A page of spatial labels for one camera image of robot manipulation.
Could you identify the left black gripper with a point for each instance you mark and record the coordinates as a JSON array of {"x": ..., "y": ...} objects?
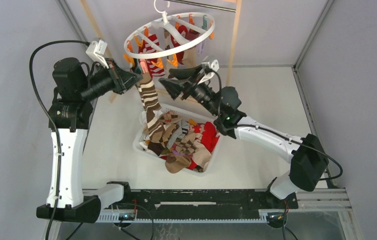
[{"x": 122, "y": 80}]

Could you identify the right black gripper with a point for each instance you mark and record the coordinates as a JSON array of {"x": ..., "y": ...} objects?
[{"x": 187, "y": 74}]

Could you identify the dark teal patterned sock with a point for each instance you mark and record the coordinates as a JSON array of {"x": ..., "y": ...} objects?
[{"x": 137, "y": 67}]

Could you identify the brown white striped sock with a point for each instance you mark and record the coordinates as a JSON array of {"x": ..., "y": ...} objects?
[{"x": 150, "y": 103}]

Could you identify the white round clip hanger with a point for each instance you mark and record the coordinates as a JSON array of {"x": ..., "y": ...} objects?
[{"x": 199, "y": 22}]

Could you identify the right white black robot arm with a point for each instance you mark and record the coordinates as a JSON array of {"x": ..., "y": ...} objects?
[{"x": 306, "y": 156}]

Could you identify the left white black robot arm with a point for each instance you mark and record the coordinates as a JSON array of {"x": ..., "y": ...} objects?
[{"x": 69, "y": 121}]

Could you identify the brown striped socks pile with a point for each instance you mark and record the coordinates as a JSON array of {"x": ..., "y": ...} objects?
[{"x": 177, "y": 138}]

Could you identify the translucent white laundry basket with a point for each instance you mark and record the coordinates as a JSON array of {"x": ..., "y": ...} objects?
[{"x": 186, "y": 115}]

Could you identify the red garment in basket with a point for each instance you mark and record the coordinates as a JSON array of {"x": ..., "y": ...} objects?
[{"x": 206, "y": 139}]

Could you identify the tan brown sock in basket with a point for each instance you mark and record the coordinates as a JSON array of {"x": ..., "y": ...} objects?
[{"x": 176, "y": 162}]

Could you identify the metal rack rod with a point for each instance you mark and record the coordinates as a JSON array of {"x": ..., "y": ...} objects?
[{"x": 204, "y": 5}]

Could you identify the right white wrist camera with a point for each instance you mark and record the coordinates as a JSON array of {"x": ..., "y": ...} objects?
[{"x": 210, "y": 66}]

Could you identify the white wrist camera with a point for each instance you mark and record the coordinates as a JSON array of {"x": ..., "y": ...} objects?
[
  {"x": 96, "y": 51},
  {"x": 210, "y": 66}
]

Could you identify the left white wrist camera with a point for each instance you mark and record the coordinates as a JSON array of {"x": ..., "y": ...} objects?
[{"x": 96, "y": 51}]

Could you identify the wooden hanger rack frame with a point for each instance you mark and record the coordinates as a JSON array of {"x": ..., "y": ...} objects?
[{"x": 174, "y": 61}]

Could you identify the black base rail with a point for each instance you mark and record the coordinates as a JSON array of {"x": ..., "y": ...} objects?
[{"x": 161, "y": 205}]

